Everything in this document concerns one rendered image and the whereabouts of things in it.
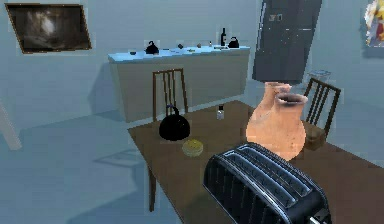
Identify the dark framed wall picture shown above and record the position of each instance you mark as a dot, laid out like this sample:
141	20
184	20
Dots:
50	28

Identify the colourful wall picture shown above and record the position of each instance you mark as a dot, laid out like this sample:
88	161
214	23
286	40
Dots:
376	23

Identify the small dark bowl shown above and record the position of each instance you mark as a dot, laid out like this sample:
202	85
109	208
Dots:
133	52

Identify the brown wooden slatted chair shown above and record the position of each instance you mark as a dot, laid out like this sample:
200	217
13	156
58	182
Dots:
169	90
321	106

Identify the black toaster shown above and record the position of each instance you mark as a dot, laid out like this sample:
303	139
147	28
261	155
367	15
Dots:
263	190

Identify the small dark round object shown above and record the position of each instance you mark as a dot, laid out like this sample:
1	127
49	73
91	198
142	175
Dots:
180	46

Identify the clear glass bin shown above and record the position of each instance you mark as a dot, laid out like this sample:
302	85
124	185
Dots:
319	76

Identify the black kettle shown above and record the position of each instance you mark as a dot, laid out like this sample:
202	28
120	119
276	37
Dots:
152	49
233	43
174	126

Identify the small clear shaker bottle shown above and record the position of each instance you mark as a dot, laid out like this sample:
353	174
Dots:
220	112

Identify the brown wooden dining table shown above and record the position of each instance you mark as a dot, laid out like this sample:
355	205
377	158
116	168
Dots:
206	166

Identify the terracotta clay vase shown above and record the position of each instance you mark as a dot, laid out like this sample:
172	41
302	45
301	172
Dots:
268	96
278	130

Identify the dark wine bottle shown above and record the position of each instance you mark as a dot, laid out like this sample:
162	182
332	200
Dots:
223	37

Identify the grey counter with blue top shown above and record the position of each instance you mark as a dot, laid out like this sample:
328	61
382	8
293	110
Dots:
186	80

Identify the dark grey fridge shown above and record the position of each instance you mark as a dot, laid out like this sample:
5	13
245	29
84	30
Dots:
286	40

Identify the small brown round object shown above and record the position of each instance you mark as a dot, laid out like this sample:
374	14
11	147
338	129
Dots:
199	45

